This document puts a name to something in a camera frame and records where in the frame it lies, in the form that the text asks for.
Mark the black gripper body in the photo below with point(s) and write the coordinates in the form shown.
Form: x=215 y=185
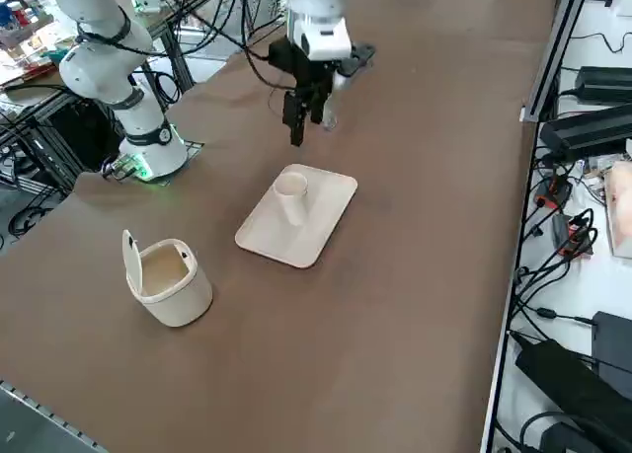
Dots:
x=308 y=75

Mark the white disposable paper cup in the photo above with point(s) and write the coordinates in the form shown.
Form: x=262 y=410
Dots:
x=295 y=211
x=291 y=182

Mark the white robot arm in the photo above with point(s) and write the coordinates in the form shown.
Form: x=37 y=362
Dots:
x=99 y=68

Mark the white rectangular mat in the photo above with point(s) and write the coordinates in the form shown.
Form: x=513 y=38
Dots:
x=306 y=241

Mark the white mini bin with lid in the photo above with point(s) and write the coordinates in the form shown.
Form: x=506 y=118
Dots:
x=182 y=300

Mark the orange black plug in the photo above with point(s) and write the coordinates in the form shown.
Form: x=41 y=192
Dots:
x=573 y=236
x=553 y=191

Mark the long black box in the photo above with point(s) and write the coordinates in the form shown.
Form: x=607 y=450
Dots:
x=587 y=129

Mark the black power adapter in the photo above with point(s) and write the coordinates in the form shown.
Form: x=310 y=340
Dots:
x=600 y=80

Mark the pink white packet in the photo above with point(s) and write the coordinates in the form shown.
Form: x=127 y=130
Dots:
x=621 y=211

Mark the black flat box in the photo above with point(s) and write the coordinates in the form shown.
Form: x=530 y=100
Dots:
x=614 y=334

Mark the grey metal ledge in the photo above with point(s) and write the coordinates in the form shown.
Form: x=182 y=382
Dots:
x=39 y=423

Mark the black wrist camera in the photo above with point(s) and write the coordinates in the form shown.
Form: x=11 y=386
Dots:
x=360 y=53

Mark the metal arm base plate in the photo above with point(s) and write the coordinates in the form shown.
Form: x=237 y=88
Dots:
x=193 y=149

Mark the aluminium table edge rail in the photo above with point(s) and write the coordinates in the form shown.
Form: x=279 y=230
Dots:
x=538 y=176

